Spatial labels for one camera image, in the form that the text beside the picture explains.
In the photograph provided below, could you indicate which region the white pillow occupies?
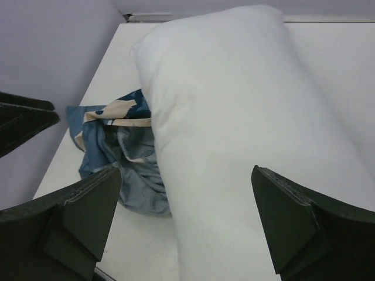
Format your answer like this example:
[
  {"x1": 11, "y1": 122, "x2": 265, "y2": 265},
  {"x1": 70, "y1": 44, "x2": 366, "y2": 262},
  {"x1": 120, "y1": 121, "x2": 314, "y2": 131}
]
[{"x1": 132, "y1": 5, "x2": 374, "y2": 280}]

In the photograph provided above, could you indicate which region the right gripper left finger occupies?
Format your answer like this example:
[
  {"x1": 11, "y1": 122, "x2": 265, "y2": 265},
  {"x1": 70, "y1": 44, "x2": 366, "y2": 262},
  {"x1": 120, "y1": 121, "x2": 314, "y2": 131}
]
[{"x1": 1, "y1": 167, "x2": 121, "y2": 280}]

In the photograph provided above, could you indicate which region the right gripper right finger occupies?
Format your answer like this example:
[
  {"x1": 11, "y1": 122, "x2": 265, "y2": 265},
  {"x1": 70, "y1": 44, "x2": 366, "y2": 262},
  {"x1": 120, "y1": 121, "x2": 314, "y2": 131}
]
[{"x1": 251, "y1": 166, "x2": 374, "y2": 280}]

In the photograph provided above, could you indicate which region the blue letter print pillowcase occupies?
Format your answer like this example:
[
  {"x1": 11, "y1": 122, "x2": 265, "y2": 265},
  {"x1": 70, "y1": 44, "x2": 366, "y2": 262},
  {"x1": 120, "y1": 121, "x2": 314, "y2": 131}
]
[{"x1": 66, "y1": 90, "x2": 171, "y2": 217}]

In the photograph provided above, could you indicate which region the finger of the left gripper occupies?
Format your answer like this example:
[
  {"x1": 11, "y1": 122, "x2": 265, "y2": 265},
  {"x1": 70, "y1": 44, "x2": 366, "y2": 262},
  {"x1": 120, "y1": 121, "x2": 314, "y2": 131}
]
[{"x1": 1, "y1": 92, "x2": 60, "y2": 157}]

